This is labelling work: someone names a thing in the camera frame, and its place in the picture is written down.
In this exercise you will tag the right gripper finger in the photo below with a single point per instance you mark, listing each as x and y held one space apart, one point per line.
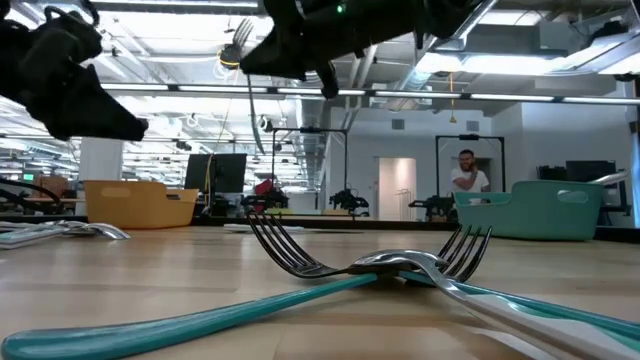
280 57

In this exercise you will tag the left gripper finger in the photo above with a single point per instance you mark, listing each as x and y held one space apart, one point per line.
85 115

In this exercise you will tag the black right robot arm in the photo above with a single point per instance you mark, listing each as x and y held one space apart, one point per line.
450 15

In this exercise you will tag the black background robot arm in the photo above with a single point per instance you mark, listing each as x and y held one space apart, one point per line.
347 200
435 206

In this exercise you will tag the white pillar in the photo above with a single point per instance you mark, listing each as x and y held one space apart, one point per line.
100 165

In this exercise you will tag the black crossbar with lights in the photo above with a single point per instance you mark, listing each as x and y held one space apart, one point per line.
370 93

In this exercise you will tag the yellow plastic bin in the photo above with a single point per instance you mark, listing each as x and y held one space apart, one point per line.
135 205

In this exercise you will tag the red object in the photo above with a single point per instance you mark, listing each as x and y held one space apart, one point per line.
264 187

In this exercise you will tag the white doorway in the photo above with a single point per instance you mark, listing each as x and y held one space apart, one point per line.
397 185

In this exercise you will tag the person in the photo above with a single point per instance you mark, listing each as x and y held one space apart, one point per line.
467 180

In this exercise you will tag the teal plastic bin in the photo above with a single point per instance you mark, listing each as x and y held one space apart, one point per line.
530 215

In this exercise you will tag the black wide monitor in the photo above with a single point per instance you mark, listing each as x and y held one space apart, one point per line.
590 171

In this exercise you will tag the black overhead camera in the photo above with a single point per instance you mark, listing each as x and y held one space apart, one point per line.
230 60

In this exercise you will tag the silver ventilation duct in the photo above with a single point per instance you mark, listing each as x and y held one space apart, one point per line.
415 82
307 120

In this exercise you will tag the black aluminium table frame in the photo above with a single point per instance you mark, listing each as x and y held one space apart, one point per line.
400 225

